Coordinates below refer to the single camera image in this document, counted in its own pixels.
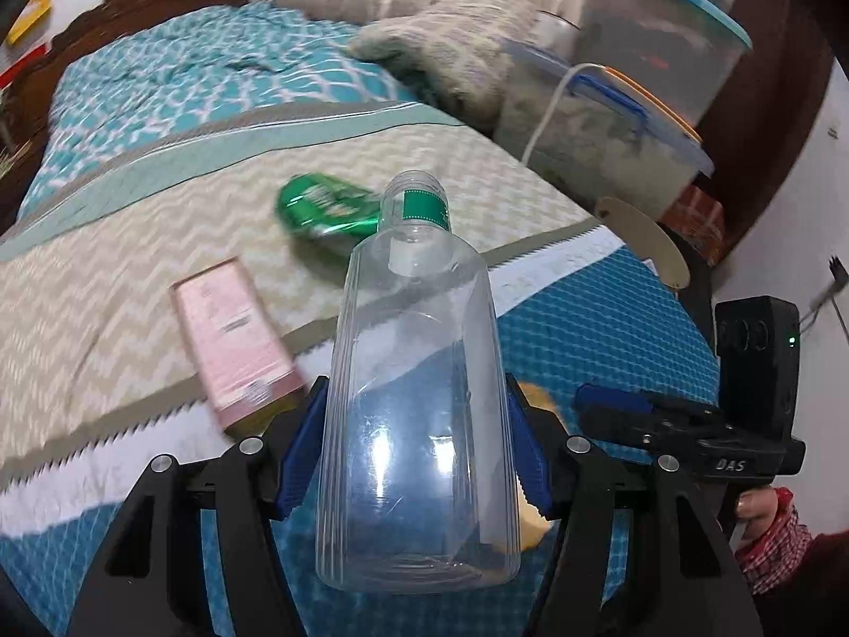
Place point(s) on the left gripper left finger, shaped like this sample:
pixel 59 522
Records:
pixel 147 577

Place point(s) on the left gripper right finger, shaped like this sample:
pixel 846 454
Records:
pixel 637 552

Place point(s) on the pink carton box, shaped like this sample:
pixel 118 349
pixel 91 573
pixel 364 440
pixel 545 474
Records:
pixel 247 373

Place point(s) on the clear plastic bottle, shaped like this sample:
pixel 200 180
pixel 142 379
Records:
pixel 417 487

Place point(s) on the green crushed can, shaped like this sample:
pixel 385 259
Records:
pixel 327 211

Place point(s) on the beige round trash bin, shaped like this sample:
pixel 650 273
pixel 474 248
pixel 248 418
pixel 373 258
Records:
pixel 646 239

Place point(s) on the person's right hand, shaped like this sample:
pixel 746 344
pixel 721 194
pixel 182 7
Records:
pixel 758 509

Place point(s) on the orange snack wrapper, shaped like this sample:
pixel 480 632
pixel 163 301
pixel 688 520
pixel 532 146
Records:
pixel 536 430

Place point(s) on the orange plastic bag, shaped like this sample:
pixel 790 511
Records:
pixel 699 219

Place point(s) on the clear storage bin teal lid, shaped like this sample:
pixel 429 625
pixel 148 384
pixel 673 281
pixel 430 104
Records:
pixel 682 51

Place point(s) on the patterned blue bed cover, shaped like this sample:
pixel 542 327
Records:
pixel 96 377

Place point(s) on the checkered grey pillow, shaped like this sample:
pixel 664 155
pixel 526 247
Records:
pixel 450 54

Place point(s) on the clear storage bin blue handle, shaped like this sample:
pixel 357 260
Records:
pixel 597 137

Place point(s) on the yellow red wall calendar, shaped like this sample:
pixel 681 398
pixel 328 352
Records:
pixel 26 42

